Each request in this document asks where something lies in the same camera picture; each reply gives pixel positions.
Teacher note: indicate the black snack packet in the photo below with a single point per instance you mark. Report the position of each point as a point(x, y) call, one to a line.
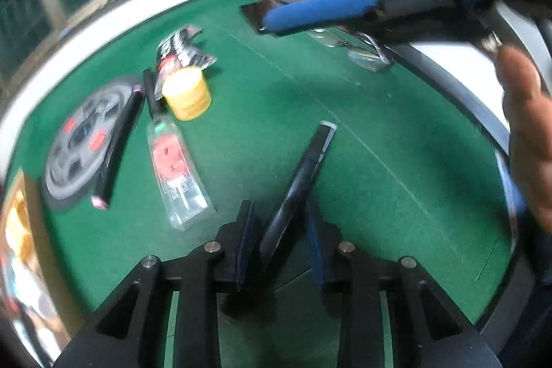
point(181, 53)

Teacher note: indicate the yellow round jar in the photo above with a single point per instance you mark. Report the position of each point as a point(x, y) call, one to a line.
point(189, 93)

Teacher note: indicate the cardboard box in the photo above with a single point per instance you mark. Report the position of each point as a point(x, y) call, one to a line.
point(17, 217)

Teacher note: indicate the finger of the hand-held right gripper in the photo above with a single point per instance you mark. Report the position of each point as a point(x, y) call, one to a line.
point(319, 10)

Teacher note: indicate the black pen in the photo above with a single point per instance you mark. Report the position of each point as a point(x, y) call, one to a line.
point(299, 182)

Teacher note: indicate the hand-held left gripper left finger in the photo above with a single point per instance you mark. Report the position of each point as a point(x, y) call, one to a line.
point(241, 251)

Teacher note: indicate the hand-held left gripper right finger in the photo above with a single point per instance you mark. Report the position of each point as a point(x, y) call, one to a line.
point(318, 256)

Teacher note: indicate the grey wheel-shaped disc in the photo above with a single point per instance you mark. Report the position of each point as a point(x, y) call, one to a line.
point(82, 144)

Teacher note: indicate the black phone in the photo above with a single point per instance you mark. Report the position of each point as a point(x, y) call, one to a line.
point(258, 14)

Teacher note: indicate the clear shiny container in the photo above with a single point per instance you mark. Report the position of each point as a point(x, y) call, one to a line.
point(366, 53)

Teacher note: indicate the person's right hand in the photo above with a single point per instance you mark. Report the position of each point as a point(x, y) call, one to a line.
point(528, 126)

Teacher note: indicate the clear packet with red label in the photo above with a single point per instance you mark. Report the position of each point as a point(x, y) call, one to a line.
point(179, 174)

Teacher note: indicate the black tube with pink ends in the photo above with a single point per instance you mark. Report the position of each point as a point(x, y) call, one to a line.
point(120, 148)

